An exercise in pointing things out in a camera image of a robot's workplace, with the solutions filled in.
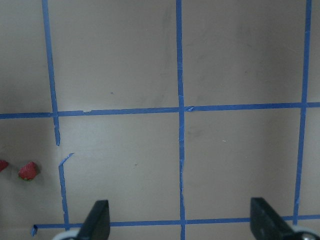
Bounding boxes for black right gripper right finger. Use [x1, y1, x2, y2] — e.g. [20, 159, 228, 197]
[250, 197, 300, 240]

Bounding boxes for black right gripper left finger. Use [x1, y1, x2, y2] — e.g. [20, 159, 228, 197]
[77, 200, 111, 240]

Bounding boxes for red strawberry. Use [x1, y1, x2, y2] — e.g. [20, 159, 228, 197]
[18, 161, 40, 181]
[0, 159, 9, 172]

